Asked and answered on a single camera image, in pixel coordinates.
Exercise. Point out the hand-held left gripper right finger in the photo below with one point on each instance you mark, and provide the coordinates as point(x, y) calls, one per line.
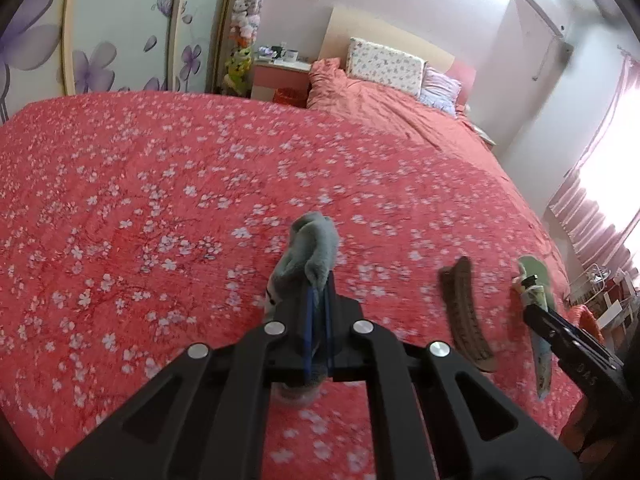
point(326, 325)

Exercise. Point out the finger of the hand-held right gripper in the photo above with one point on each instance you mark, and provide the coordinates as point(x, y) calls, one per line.
point(585, 337)
point(560, 347)

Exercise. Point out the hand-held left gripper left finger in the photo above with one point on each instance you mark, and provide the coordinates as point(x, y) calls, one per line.
point(310, 325)

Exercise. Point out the light green sock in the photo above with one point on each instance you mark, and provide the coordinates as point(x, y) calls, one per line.
point(542, 370)

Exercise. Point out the grey sock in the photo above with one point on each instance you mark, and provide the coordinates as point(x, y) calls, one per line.
point(310, 240)

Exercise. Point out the brown striped sock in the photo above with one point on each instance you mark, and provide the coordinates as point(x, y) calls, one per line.
point(465, 315)

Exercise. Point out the orange cloth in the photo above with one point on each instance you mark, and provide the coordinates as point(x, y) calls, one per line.
point(585, 320)

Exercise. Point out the pink curtain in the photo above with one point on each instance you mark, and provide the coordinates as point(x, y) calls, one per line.
point(585, 210)

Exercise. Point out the red floral bedspread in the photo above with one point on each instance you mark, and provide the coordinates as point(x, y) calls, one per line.
point(125, 210)

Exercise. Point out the red waste bin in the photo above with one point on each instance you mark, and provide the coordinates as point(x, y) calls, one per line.
point(289, 97)

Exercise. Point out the salmon crumpled duvet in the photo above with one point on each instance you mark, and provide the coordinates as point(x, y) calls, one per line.
point(330, 85)

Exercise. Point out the white standing air conditioner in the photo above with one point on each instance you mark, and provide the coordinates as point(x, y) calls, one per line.
point(520, 100)

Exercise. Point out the pink and white nightstand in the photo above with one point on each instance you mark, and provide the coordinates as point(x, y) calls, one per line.
point(275, 77)

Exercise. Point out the pink striped pillow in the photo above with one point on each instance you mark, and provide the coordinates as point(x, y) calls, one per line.
point(440, 90)

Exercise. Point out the white floral pillow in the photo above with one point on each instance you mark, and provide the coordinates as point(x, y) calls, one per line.
point(385, 65)

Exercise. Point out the beige and pink headboard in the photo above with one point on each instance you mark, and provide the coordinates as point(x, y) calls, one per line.
point(375, 27)

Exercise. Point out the column of plush toys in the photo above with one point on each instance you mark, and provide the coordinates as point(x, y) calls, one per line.
point(245, 15)

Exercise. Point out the wardrobe with purple flower doors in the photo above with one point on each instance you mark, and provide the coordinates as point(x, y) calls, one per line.
point(115, 20)

